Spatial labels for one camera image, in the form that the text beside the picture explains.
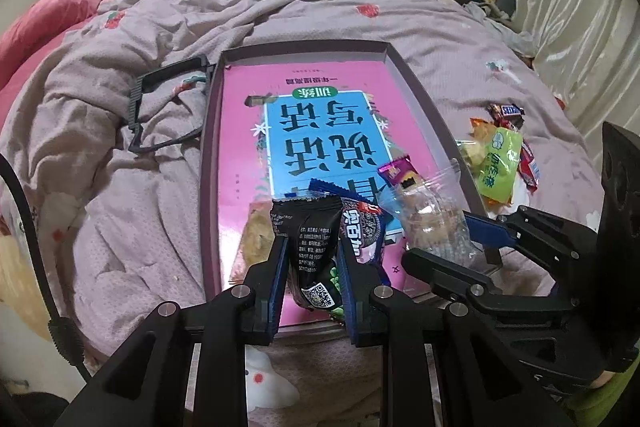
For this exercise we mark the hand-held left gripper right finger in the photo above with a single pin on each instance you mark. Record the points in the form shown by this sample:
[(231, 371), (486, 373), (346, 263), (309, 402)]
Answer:
[(350, 297)]

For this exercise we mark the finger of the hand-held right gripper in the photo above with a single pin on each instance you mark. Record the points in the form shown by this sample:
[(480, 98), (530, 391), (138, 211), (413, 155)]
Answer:
[(487, 229), (440, 269)]

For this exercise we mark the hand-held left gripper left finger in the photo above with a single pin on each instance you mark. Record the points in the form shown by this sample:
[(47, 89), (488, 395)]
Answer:
[(277, 287)]

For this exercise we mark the black snack packet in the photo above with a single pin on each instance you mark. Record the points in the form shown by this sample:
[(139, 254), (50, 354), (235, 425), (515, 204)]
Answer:
[(310, 247)]

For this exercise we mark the clear packet of gold candy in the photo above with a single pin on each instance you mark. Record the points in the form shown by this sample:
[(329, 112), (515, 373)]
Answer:
[(430, 217)]

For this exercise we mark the blue cookie packet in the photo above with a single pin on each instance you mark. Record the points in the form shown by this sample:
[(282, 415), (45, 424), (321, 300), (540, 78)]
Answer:
[(362, 232)]

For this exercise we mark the purple wafer packet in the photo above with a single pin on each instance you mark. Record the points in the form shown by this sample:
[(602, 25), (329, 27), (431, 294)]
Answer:
[(397, 169)]

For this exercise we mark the shallow dark cardboard box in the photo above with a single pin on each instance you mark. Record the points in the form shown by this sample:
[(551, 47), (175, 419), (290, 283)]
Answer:
[(430, 107)]

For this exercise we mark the green snack packet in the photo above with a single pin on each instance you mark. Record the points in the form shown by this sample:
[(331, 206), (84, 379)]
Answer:
[(500, 167)]

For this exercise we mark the red cookie packet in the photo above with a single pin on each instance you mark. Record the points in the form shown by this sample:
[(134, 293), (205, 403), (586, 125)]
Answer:
[(530, 167)]

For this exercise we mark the yellow clear snack packet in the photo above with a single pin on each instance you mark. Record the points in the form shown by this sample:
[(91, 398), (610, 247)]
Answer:
[(472, 153), (480, 128)]

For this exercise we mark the brown chocolate bar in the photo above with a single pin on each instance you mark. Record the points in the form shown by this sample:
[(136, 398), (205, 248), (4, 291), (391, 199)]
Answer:
[(507, 111)]

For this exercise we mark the pink book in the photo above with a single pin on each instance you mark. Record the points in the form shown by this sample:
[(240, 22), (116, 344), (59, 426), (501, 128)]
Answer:
[(240, 167)]

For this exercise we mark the green garment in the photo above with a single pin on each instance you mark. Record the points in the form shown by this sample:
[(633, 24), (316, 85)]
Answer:
[(595, 402)]

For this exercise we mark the lilac printed blanket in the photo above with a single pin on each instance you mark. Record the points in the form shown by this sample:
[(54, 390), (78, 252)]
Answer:
[(125, 207)]

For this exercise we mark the grey cloth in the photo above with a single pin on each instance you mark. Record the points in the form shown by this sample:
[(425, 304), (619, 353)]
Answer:
[(495, 19)]

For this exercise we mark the white satin curtain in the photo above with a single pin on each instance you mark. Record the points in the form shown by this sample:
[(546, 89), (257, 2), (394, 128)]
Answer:
[(575, 7)]

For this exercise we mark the black plastic frame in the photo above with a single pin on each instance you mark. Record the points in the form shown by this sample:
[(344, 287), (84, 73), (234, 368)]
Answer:
[(134, 107)]

